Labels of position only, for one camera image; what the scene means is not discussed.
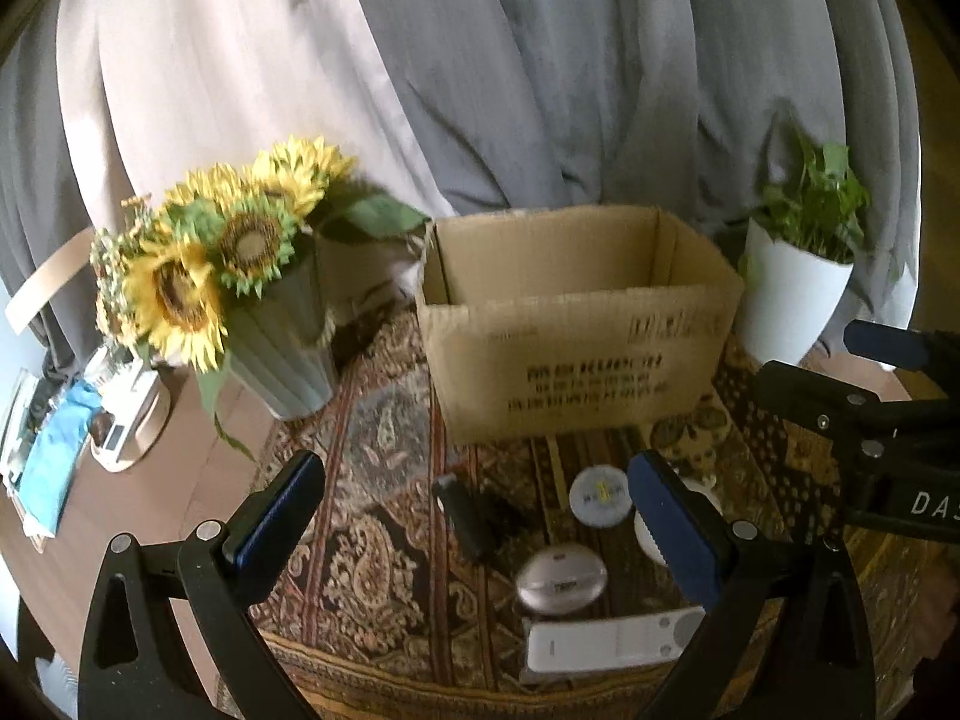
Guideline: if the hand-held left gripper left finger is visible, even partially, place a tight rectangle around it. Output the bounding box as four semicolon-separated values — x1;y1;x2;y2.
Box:
77;450;327;720

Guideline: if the patterned table runner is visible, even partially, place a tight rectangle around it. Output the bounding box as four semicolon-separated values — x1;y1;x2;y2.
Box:
217;307;960;720

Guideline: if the pale green ribbed vase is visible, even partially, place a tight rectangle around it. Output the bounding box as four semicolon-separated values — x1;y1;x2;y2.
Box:
217;251;338;421

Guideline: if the silver oval device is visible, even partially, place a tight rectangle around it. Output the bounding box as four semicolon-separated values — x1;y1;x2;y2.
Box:
514;547;607;616

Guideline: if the green plant in white pot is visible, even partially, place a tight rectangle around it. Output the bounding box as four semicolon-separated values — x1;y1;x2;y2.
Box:
733;131;872;370

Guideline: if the grey curtain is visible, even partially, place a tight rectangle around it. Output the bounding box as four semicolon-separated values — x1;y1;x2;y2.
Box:
0;7;98;361
330;0;923;256

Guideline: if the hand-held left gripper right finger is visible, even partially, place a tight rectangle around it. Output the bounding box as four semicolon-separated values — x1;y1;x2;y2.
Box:
627;450;878;720

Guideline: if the artificial sunflower bouquet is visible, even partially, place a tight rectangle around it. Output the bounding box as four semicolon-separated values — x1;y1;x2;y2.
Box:
90;136;432;460

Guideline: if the white round lid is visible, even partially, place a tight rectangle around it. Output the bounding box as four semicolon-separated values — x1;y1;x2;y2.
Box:
634;476;725;567

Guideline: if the black rectangular device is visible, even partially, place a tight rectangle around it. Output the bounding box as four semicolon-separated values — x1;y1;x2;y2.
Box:
433;474;526;562

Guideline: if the blue cloth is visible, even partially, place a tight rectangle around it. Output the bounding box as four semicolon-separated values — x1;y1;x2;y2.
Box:
22;382;102;530

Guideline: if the cardboard box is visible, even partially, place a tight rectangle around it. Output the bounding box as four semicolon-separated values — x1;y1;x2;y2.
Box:
415;204;745;445

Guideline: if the white remote control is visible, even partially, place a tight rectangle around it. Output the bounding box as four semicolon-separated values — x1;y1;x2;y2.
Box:
525;607;707;683

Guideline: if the white and wood desk lamp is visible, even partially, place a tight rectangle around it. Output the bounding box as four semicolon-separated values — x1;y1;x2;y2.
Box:
4;229;170;473

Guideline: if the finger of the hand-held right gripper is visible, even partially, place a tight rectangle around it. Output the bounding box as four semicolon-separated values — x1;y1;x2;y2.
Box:
752;360;960;479
843;319;960;398

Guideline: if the beige curtain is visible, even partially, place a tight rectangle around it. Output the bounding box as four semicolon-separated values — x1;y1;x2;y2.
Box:
56;0;458;241

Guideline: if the white round disc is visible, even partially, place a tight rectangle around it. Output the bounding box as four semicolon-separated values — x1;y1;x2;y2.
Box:
568;466;635;530

